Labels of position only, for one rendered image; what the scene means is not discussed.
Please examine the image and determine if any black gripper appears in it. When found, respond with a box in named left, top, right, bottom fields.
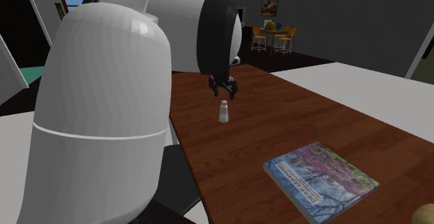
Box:
left=208, top=75, right=239, bottom=102

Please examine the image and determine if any white salt shaker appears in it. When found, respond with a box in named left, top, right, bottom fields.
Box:
left=218, top=99, right=230, bottom=124

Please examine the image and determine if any brown wooden table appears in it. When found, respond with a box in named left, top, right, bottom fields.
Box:
left=168, top=63, right=434, bottom=224

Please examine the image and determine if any orange chair with metal legs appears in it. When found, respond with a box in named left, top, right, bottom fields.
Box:
left=273, top=27, right=298, bottom=56
left=250, top=26, right=267, bottom=53

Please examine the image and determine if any small wooden dining table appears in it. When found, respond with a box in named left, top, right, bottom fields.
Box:
left=259, top=19, right=291, bottom=56

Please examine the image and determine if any dark robot stand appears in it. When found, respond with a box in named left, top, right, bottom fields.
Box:
left=129, top=144, right=202, bottom=224

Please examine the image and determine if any book with purple tree cover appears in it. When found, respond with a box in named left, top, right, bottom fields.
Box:
left=263, top=141, right=380, bottom=224

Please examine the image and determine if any brown potato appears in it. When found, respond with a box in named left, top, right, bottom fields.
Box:
left=410, top=203, right=434, bottom=224

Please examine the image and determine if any orange wall picture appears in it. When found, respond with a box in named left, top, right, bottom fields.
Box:
left=260, top=0, right=279, bottom=17

